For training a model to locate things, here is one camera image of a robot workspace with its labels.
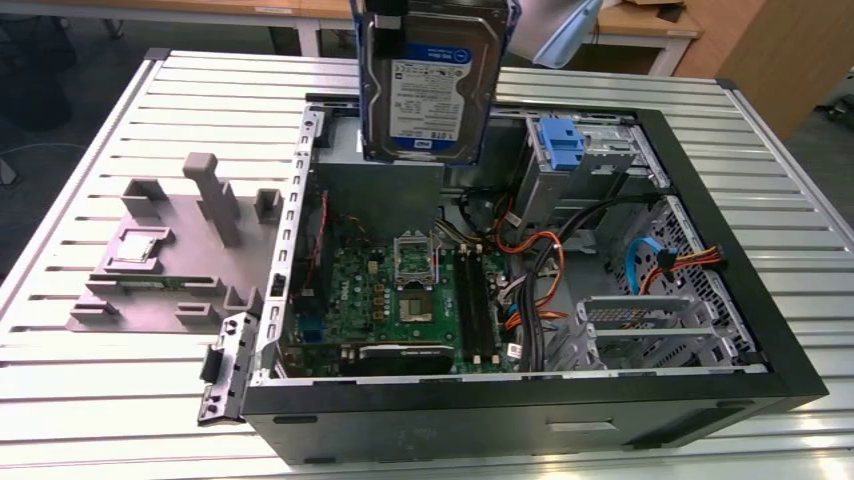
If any grey power supply unit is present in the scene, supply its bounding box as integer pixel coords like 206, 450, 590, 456
311, 118, 448, 241

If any metal socket cover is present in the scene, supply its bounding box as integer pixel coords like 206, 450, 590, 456
393, 229, 442, 291

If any blue expansion slot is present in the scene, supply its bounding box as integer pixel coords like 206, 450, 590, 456
301, 312, 327, 345

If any thin red wire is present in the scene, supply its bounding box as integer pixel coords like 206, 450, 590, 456
303, 192, 333, 296

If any hard disk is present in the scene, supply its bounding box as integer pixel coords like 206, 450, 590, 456
357, 0, 522, 167

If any grey metal drive cage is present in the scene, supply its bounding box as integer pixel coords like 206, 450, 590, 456
517, 117, 669, 236

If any wooden desk white frame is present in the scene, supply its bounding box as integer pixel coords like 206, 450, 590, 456
63, 0, 362, 57
580, 0, 706, 76

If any brown wooden cabinet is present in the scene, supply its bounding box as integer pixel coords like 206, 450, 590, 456
680, 0, 854, 144

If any red yellow power wire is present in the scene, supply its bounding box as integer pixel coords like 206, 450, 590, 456
644, 244, 726, 284

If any grey parts rack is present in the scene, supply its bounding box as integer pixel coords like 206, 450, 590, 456
66, 152, 295, 335

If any black PC case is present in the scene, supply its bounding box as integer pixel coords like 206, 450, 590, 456
239, 91, 831, 464

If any green motherboard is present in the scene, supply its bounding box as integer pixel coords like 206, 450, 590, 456
293, 234, 529, 376

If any grey card retainer bracket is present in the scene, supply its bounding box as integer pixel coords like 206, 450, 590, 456
197, 309, 262, 427

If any silver CPU chip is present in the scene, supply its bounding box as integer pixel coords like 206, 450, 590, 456
110, 234, 162, 264

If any grey metal disk bay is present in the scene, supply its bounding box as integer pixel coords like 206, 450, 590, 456
544, 294, 742, 374

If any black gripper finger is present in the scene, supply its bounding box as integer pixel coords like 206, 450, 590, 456
365, 0, 410, 60

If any green RAM stick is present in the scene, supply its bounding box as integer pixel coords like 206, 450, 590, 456
117, 278, 210, 292

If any blue data wire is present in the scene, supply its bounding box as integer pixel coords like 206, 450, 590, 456
626, 237, 677, 296

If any orange wire bundle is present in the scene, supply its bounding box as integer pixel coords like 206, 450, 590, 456
493, 194, 569, 321

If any CPU socket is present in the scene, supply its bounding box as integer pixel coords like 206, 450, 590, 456
398, 292, 456, 326

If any black graphics card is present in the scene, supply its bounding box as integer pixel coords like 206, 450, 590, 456
340, 342, 456, 376

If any black RAM slot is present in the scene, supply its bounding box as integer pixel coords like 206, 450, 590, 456
456, 243, 484, 364

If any black wire bundle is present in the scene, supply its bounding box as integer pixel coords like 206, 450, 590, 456
517, 192, 669, 374

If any blue plastic drive latch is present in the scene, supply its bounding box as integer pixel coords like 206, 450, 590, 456
540, 117, 586, 171

